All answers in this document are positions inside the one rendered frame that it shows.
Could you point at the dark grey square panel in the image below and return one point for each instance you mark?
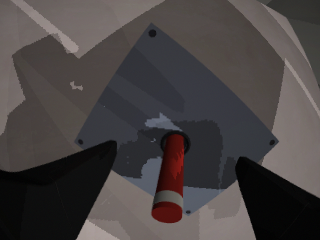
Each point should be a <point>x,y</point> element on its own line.
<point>161,90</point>

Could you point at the dark red peg with grey band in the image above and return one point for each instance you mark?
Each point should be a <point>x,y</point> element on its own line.
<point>167,206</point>

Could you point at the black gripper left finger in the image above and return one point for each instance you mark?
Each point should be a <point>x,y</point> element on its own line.
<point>52,201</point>

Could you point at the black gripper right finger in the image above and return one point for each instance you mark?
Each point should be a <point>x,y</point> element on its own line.
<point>278,210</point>

